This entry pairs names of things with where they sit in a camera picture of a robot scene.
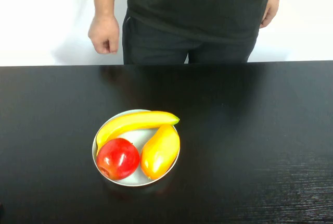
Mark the person in black clothes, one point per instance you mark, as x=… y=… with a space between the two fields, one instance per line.
x=197 y=2

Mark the orange yellow mango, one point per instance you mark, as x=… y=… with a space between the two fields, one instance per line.
x=159 y=151

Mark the person's left hand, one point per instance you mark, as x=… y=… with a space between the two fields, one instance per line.
x=270 y=7

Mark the yellow banana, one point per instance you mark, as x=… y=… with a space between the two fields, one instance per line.
x=135 y=122

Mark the white round plate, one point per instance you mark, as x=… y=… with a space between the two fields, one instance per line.
x=139 y=138

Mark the red apple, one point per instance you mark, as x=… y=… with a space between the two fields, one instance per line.
x=118 y=159

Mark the person's right hand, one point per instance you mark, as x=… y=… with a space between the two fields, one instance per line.
x=102 y=32

